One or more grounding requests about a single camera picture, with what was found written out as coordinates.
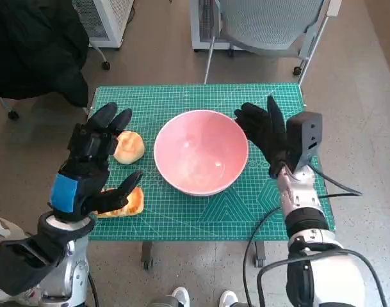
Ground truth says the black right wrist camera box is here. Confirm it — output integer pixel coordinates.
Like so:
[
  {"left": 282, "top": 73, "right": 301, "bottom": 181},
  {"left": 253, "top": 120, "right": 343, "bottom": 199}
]
[{"left": 286, "top": 111, "right": 323, "bottom": 170}]

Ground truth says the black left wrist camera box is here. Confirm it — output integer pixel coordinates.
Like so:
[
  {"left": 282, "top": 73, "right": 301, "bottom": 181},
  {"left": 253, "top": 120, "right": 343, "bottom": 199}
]
[{"left": 0, "top": 236, "right": 69, "bottom": 297}]

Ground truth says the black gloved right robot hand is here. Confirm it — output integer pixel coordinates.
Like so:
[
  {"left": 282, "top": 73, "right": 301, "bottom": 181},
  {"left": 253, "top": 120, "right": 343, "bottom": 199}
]
[{"left": 233, "top": 95, "right": 293, "bottom": 180}]

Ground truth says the green cutting mat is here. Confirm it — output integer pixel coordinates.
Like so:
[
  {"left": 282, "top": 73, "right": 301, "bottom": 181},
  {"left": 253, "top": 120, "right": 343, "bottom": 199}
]
[{"left": 85, "top": 83, "right": 337, "bottom": 241}]

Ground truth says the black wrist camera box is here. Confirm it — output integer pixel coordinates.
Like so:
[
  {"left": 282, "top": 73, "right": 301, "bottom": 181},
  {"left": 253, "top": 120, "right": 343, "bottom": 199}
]
[
  {"left": 286, "top": 111, "right": 323, "bottom": 170},
  {"left": 0, "top": 236, "right": 69, "bottom": 297}
]

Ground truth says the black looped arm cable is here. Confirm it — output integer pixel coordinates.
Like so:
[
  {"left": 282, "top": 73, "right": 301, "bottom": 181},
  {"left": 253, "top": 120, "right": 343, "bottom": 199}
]
[{"left": 256, "top": 249, "right": 389, "bottom": 307}]

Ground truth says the pink bowl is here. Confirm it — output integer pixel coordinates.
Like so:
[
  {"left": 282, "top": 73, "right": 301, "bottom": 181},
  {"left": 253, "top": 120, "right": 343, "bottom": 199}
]
[{"left": 153, "top": 109, "right": 249, "bottom": 197}]

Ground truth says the black table foot with caster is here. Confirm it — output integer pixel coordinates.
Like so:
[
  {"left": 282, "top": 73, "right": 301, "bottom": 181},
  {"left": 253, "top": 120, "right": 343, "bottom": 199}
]
[
  {"left": 254, "top": 241, "right": 266, "bottom": 269},
  {"left": 141, "top": 241, "right": 154, "bottom": 270}
]

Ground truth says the grey swivel chair base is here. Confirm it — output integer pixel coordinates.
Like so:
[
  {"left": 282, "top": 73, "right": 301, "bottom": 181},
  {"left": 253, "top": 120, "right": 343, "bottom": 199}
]
[{"left": 0, "top": 43, "right": 112, "bottom": 121}]

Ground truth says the white cabinet with vent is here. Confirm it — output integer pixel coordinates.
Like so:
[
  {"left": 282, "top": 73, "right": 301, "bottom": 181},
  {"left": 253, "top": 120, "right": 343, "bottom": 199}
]
[{"left": 190, "top": 0, "right": 243, "bottom": 52}]

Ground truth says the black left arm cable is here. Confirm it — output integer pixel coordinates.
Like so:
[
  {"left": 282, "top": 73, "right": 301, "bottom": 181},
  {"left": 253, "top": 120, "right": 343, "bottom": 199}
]
[{"left": 87, "top": 271, "right": 99, "bottom": 307}]

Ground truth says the round toy bread bun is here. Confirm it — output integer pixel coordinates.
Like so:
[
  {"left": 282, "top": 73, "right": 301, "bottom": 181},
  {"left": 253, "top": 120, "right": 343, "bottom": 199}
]
[{"left": 113, "top": 130, "right": 145, "bottom": 166}]

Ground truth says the grey trouser leg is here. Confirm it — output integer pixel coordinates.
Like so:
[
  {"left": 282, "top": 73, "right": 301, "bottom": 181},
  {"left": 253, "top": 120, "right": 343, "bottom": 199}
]
[{"left": 149, "top": 295, "right": 179, "bottom": 307}]

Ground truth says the long black camera cable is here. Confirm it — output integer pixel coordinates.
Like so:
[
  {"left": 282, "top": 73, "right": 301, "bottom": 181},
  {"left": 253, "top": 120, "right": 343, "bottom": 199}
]
[{"left": 242, "top": 156, "right": 364, "bottom": 307}]

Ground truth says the white shoe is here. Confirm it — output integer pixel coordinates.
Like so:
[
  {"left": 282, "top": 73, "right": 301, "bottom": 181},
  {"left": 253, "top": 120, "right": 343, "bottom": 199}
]
[
  {"left": 172, "top": 287, "right": 191, "bottom": 307},
  {"left": 219, "top": 290, "right": 240, "bottom": 307}
]

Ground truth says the grey mesh office chair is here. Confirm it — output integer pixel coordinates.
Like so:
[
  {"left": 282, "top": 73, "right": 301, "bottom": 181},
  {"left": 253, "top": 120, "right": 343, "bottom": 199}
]
[{"left": 203, "top": 0, "right": 343, "bottom": 86}]

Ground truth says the white appliance with grille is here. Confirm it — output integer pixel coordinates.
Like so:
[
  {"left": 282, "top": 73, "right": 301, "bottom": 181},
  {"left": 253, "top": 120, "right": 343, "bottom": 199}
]
[{"left": 72, "top": 0, "right": 135, "bottom": 49}]

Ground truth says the rectangular toy bread loaf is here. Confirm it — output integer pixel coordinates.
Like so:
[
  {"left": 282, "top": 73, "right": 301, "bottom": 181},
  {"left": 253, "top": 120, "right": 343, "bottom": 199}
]
[{"left": 93, "top": 187, "right": 145, "bottom": 219}]

